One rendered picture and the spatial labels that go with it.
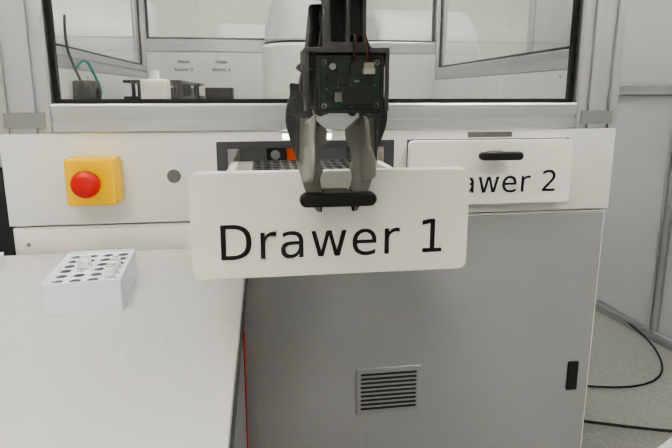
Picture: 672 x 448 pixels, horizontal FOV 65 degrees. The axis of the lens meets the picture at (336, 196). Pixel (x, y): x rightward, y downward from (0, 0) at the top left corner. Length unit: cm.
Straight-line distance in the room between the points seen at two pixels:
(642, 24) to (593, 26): 158
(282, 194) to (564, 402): 81
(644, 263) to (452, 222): 205
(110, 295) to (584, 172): 80
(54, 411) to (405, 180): 37
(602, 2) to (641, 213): 163
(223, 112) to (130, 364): 45
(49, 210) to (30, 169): 7
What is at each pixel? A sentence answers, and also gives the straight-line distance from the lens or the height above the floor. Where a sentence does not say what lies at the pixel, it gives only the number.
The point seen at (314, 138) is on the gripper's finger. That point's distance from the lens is 48.
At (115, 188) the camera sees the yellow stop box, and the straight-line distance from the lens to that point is 86.
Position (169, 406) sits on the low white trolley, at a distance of 47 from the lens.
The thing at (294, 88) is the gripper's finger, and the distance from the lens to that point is 51.
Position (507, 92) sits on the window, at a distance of 97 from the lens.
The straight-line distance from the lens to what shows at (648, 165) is 253.
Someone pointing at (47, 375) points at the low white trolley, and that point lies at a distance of 55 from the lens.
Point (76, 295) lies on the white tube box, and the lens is 67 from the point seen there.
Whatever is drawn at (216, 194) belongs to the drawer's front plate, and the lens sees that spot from 54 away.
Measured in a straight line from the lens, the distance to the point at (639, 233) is 259.
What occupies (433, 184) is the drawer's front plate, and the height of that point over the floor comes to 91.
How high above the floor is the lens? 101
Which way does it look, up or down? 11 degrees down
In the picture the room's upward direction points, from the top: straight up
